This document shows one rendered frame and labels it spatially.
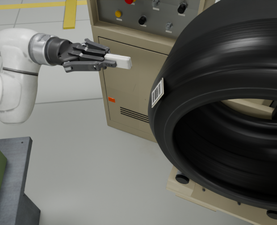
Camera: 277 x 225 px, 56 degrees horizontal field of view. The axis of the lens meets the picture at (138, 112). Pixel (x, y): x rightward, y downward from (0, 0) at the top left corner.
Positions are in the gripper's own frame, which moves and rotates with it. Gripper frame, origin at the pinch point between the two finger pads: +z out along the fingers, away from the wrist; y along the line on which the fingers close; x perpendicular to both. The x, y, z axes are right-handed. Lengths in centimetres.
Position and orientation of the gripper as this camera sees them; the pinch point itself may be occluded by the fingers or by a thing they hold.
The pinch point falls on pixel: (118, 61)
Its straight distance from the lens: 69.2
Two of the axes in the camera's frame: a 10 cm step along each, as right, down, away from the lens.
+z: 9.1, 2.1, -3.5
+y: 3.9, -7.4, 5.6
